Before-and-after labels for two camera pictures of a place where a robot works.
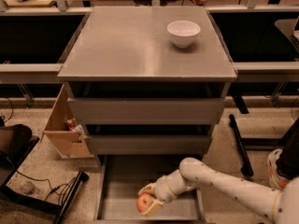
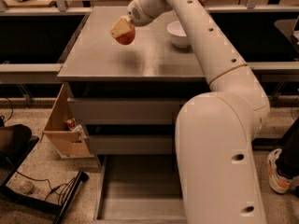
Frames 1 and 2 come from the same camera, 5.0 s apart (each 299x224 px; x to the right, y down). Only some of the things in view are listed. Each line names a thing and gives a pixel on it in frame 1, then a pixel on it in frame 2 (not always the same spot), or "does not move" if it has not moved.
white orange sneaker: [276, 179] does not move
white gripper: [163, 188] to [140, 15]
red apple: [143, 202] to [127, 37]
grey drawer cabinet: [146, 80] does not move
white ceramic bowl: [183, 33] does not move
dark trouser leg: [288, 161] does not move
